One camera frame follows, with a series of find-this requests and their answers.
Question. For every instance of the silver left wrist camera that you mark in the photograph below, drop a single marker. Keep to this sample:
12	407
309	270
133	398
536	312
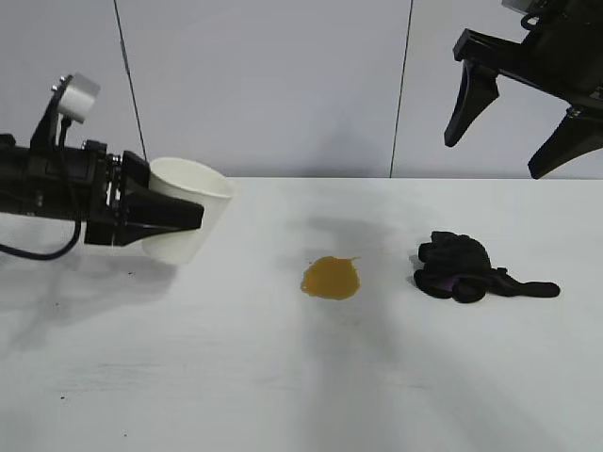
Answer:
77	99

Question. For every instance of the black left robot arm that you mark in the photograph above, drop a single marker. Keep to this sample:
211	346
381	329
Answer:
11	179

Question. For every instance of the brown liquid spill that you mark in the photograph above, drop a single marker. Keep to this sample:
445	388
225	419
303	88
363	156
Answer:
330	280

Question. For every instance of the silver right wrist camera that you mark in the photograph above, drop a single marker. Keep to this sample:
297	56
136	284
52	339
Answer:
516	4

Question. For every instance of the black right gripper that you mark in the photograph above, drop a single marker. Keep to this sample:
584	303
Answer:
565	52

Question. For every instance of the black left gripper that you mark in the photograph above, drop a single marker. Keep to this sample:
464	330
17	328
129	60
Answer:
101	198

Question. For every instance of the white paper cup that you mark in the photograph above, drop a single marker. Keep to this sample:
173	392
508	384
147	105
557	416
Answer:
184	175

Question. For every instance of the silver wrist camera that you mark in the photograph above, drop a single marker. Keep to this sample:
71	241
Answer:
516	4
77	99

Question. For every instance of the thin black wall line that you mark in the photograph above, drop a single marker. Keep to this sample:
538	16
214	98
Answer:
128	70
401	94

